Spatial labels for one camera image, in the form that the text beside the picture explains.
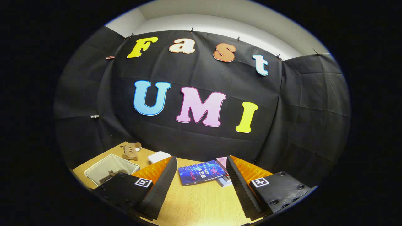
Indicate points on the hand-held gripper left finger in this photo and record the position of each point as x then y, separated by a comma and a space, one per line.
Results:
163, 188

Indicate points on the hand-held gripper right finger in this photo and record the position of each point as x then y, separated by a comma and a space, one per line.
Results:
243, 191

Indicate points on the grey fabric storage box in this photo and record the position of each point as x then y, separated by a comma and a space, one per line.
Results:
100, 168

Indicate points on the light blue book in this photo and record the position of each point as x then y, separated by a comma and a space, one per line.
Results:
224, 182

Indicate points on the white plush toy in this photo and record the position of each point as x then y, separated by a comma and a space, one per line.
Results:
158, 156

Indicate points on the pink cover book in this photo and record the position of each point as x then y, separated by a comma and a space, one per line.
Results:
222, 163

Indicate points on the dark blue book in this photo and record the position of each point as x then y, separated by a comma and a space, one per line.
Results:
201, 172

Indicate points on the brown plush toy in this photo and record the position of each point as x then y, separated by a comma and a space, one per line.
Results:
130, 150

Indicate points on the black backdrop cloth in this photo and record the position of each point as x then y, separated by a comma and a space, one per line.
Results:
201, 72

